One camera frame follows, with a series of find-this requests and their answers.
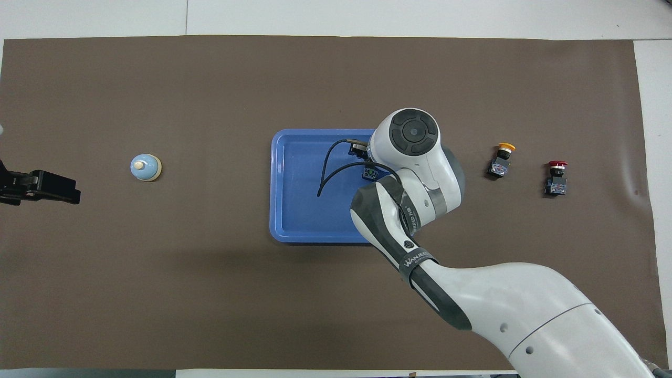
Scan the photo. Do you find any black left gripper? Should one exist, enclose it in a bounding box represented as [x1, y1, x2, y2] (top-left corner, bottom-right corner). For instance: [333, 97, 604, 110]
[0, 159, 82, 206]

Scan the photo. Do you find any light blue call bell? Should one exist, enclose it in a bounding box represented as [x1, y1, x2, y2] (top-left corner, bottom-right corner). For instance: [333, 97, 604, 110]
[130, 153, 162, 182]

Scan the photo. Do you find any yellow push button switch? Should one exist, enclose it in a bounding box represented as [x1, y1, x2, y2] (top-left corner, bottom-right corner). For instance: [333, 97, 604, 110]
[487, 142, 517, 179]

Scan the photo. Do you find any red push button switch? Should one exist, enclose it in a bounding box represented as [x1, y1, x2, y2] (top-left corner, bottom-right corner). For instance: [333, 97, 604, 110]
[544, 161, 569, 197]

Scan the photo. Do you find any blue plastic tray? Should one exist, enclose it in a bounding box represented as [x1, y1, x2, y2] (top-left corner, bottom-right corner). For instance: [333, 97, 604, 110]
[269, 129, 393, 245]

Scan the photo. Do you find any brown table mat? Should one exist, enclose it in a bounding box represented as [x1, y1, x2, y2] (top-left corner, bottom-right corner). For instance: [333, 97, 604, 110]
[0, 35, 662, 371]

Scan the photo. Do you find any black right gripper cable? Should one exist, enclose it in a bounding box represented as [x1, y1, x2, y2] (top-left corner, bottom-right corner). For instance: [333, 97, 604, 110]
[317, 138, 392, 197]

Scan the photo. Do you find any grey connector arm cable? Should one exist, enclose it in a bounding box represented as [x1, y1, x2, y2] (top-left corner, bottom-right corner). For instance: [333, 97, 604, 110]
[642, 357, 672, 378]

